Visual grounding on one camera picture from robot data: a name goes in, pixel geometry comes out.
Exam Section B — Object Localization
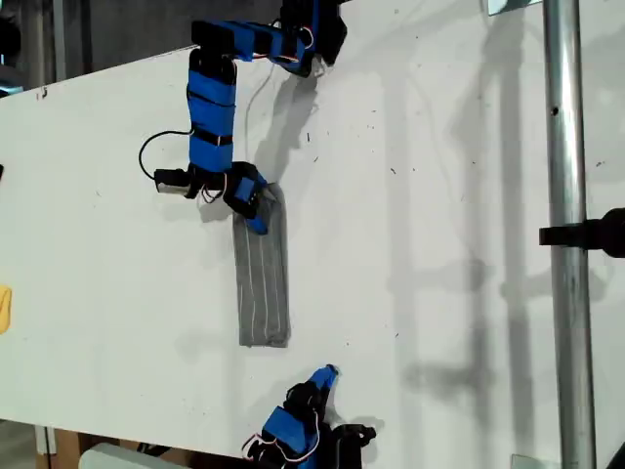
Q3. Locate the black camera stalk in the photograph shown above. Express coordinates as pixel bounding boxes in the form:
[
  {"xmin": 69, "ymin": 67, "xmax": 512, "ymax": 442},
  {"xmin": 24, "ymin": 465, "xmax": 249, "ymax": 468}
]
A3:
[{"xmin": 184, "ymin": 167, "xmax": 204, "ymax": 201}]

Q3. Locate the black clamp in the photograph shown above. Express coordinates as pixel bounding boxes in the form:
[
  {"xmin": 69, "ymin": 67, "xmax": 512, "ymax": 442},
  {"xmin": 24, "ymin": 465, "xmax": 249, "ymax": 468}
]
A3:
[{"xmin": 538, "ymin": 206, "xmax": 625, "ymax": 261}]

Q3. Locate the white box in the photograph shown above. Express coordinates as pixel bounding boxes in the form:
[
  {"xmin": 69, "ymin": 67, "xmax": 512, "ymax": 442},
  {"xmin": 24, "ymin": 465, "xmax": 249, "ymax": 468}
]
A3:
[{"xmin": 77, "ymin": 441, "xmax": 196, "ymax": 469}]

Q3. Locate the wooden table leg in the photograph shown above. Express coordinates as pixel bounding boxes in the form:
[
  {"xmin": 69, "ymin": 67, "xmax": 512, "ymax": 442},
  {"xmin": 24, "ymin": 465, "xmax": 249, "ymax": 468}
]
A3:
[{"xmin": 33, "ymin": 424, "xmax": 82, "ymax": 469}]

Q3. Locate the black camera box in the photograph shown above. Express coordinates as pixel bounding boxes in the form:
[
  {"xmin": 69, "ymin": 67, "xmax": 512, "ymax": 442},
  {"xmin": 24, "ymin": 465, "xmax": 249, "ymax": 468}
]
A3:
[
  {"xmin": 153, "ymin": 167, "xmax": 189, "ymax": 199},
  {"xmin": 341, "ymin": 423, "xmax": 378, "ymax": 447}
]

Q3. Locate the steel post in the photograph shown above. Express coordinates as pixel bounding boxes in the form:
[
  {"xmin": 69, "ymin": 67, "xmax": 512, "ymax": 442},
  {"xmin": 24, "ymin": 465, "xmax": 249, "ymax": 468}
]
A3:
[{"xmin": 541, "ymin": 0, "xmax": 600, "ymax": 469}]

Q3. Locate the yellow object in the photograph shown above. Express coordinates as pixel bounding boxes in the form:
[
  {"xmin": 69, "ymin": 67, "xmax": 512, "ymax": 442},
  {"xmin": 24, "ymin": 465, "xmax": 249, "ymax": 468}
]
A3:
[{"xmin": 0, "ymin": 284, "xmax": 14, "ymax": 336}]

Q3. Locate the black camera cable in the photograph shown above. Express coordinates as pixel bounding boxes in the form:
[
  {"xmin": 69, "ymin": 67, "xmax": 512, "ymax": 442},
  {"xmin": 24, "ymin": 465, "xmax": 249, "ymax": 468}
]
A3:
[{"xmin": 138, "ymin": 128, "xmax": 194, "ymax": 182}]

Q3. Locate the grey striped towel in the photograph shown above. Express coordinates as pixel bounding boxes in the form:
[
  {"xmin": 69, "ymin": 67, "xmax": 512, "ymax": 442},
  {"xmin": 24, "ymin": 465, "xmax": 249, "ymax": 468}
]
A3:
[{"xmin": 231, "ymin": 181, "xmax": 293, "ymax": 350}]

